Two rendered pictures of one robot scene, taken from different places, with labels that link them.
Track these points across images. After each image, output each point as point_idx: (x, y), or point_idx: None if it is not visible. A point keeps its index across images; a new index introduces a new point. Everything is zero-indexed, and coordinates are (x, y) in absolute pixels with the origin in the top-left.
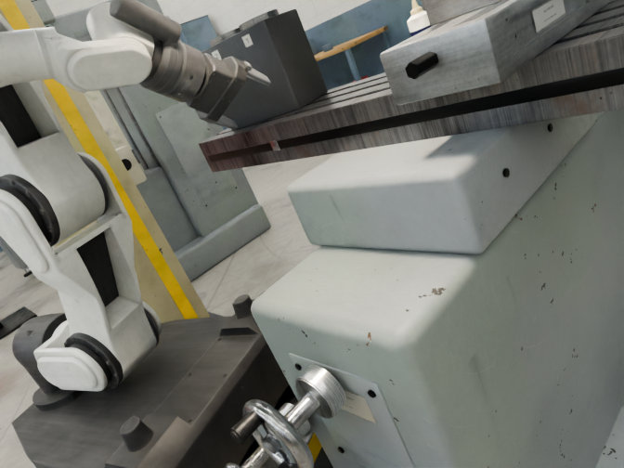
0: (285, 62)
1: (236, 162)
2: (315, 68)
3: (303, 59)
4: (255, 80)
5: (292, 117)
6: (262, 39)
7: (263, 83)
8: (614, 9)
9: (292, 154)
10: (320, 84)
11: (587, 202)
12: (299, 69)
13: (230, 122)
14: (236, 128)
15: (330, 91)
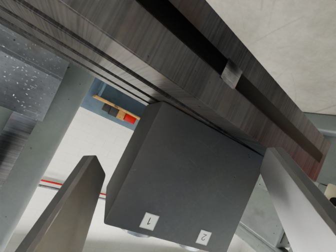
0: (131, 160)
1: (302, 123)
2: (135, 130)
3: (130, 145)
4: (57, 210)
5: (159, 81)
6: (128, 207)
7: (78, 175)
8: None
9: (215, 25)
10: (143, 114)
11: None
12: (135, 141)
13: (275, 179)
14: (277, 149)
15: (144, 102)
